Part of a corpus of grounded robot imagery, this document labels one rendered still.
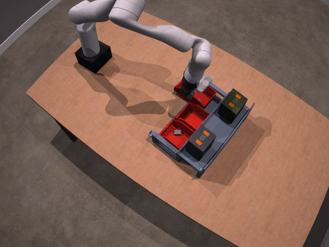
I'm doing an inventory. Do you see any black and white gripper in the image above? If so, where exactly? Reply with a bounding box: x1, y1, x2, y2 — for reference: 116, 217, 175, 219
180, 68, 213, 100

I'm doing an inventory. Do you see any black case with orange latches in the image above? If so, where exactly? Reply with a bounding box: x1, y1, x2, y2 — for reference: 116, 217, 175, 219
186, 125, 216, 161

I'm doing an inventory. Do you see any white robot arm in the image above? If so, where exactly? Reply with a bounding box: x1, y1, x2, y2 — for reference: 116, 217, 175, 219
69, 0, 212, 77

